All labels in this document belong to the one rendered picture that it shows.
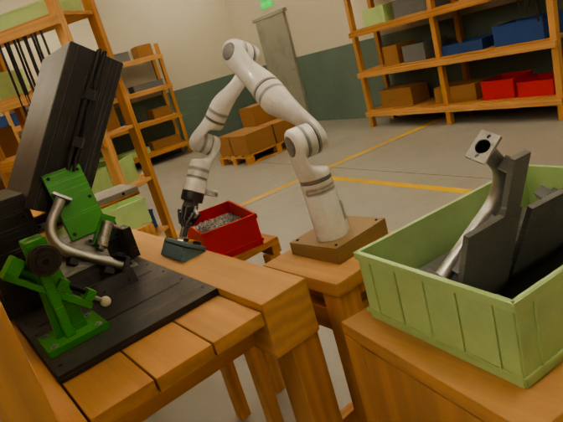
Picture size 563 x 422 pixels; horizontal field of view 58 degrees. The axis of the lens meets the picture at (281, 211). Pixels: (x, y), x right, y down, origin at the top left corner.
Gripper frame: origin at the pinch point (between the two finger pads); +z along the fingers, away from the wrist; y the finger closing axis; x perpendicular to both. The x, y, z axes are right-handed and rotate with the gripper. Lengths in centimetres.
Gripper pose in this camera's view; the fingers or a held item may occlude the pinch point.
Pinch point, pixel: (183, 232)
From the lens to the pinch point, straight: 175.1
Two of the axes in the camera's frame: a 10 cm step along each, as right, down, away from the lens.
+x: 7.7, 2.2, 6.0
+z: -2.2, 9.7, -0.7
